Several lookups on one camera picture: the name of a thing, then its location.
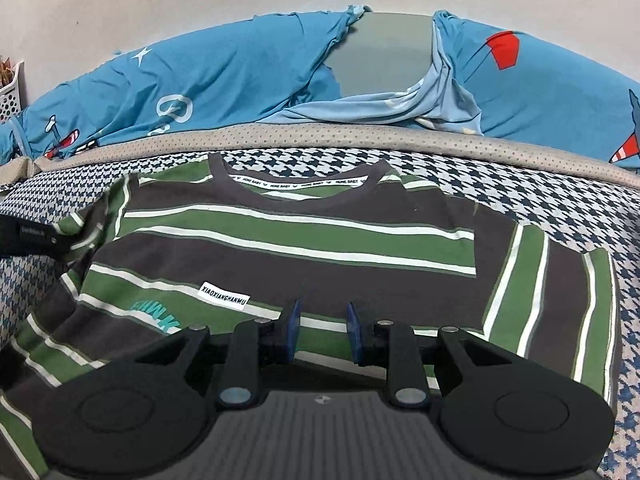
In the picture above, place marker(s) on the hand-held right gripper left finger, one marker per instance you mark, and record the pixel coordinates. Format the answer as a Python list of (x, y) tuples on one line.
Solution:
[(291, 332)]

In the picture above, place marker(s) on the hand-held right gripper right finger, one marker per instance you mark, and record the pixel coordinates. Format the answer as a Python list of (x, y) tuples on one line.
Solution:
[(356, 335)]

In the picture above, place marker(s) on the green grey striped shirt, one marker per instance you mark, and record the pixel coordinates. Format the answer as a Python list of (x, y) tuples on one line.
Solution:
[(300, 235)]

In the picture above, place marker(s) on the white plastic basket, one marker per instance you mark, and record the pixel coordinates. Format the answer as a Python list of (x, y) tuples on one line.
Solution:
[(10, 95)]

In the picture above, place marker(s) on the blue houndstooth mattress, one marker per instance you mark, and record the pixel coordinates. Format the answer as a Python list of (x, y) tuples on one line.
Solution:
[(565, 210)]

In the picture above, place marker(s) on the blue airplane print bumper cover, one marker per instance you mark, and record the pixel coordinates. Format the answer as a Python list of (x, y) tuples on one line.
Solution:
[(240, 70)]

